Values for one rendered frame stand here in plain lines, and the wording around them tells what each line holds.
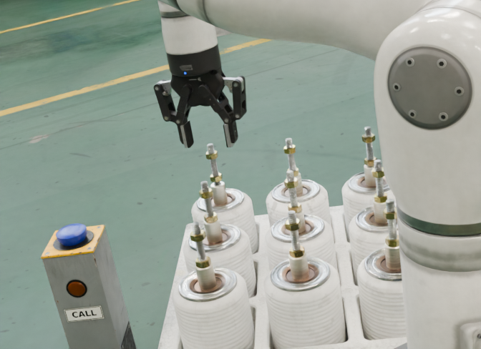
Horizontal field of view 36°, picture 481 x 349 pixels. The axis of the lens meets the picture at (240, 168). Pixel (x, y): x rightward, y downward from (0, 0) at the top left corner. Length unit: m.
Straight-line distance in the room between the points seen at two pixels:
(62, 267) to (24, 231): 0.85
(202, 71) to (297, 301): 0.35
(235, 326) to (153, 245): 0.69
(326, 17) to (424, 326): 0.26
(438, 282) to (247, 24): 0.25
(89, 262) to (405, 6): 0.56
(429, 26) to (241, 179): 1.35
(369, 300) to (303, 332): 0.09
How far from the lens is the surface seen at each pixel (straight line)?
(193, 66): 1.04
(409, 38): 0.51
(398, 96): 0.53
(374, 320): 0.95
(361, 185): 1.14
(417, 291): 0.60
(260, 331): 0.98
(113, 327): 1.02
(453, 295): 0.59
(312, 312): 0.92
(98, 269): 0.98
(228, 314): 0.93
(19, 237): 1.80
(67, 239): 0.98
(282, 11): 0.59
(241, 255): 1.03
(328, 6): 0.59
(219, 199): 1.14
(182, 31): 1.03
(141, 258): 1.57
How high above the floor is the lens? 0.75
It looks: 24 degrees down
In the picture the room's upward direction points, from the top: 10 degrees counter-clockwise
